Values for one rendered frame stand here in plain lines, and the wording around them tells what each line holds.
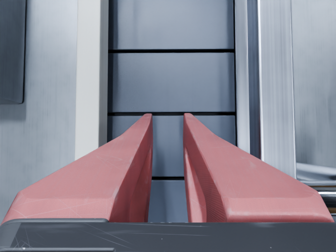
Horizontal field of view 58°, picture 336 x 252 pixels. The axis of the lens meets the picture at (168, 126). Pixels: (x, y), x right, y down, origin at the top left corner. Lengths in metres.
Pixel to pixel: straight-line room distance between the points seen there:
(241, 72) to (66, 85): 0.13
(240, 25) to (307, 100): 0.09
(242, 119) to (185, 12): 0.07
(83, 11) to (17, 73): 0.10
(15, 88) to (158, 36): 0.11
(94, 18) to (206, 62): 0.07
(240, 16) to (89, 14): 0.09
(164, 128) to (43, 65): 0.12
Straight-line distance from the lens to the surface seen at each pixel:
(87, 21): 0.16
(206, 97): 0.18
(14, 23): 0.26
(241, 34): 0.20
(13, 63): 0.25
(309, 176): 0.21
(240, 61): 0.19
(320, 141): 0.26
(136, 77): 0.19
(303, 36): 0.27
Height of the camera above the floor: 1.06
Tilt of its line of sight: 86 degrees down
